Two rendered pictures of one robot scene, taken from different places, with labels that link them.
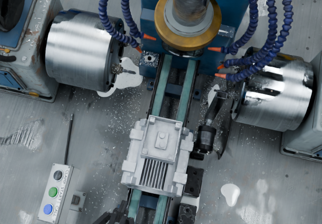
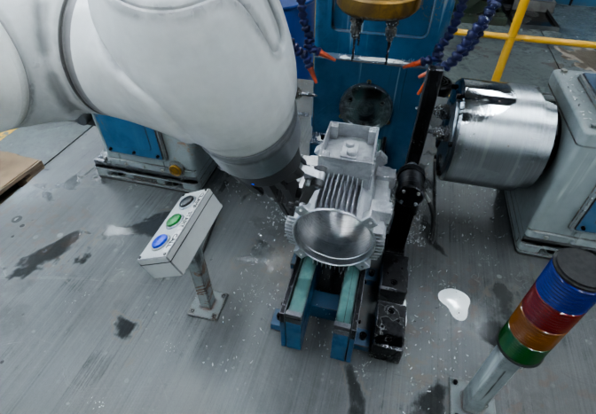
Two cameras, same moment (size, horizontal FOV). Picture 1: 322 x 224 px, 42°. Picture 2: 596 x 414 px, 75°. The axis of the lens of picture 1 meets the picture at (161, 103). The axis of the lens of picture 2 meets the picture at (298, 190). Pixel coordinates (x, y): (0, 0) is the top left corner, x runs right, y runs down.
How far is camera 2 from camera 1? 84 cm
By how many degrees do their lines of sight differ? 31
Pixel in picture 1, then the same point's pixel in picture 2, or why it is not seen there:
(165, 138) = (354, 147)
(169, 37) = not seen: outside the picture
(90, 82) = not seen: hidden behind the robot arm
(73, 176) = (210, 206)
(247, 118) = (469, 149)
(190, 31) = not seen: outside the picture
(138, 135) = (312, 161)
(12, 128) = (138, 217)
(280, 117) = (520, 139)
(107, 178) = (261, 277)
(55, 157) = not seen: hidden behind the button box
